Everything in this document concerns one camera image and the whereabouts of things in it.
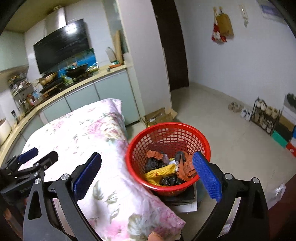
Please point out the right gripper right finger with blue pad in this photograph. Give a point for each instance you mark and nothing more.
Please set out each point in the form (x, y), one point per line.
(209, 179)

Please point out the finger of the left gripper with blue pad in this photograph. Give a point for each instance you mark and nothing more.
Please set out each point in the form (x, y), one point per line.
(27, 156)
(47, 161)

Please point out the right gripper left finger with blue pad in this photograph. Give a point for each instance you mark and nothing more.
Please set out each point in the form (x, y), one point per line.
(83, 176)

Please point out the brown paper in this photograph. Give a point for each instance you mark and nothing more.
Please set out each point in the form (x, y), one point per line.
(186, 170)

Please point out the lower kitchen cabinets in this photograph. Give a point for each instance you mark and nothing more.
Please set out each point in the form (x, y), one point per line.
(114, 84)

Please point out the white rice cooker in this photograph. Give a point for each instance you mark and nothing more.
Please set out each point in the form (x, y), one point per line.
(5, 130)

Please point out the pink floral table cloth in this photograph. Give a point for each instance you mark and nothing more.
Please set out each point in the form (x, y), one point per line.
(116, 206)

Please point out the red plastic mesh basket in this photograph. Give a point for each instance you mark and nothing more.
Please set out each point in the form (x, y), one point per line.
(168, 138)

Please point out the metal spice rack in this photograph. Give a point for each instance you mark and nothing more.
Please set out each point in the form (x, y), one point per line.
(22, 92)

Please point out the gas stove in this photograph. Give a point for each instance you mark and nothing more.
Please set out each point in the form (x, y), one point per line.
(68, 79)

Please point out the golden pan on stove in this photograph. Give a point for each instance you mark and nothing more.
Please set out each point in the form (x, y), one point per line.
(47, 78)

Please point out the white shoes on floor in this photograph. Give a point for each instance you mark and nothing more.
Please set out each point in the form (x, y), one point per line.
(246, 114)

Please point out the beige slippers on floor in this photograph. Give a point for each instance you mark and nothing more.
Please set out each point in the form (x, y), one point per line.
(235, 107)

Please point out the cardboard box on floor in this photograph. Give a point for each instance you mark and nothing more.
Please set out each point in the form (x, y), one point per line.
(161, 115)

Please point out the black shoe rack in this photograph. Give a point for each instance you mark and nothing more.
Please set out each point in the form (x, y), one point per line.
(264, 116)

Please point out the black wok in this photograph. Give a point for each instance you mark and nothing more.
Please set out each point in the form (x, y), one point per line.
(76, 71)

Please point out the stacked coloured boxes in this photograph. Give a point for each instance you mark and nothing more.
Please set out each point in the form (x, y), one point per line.
(284, 130)

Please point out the white plastic bottle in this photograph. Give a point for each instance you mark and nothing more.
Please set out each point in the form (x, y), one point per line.
(110, 54)

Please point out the black range hood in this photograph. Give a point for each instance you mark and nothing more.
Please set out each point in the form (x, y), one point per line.
(62, 41)

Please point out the wooden cutting board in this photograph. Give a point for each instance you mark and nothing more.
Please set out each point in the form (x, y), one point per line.
(117, 47)

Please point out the red hanging bag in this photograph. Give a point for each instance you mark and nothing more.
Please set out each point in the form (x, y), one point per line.
(216, 35)

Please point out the brown hanging paper bag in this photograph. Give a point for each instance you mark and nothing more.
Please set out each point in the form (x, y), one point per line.
(224, 24)

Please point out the upper wall cabinets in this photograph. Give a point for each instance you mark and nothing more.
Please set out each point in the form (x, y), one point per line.
(12, 50)

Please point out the wall calendar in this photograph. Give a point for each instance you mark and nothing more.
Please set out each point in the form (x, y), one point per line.
(269, 11)

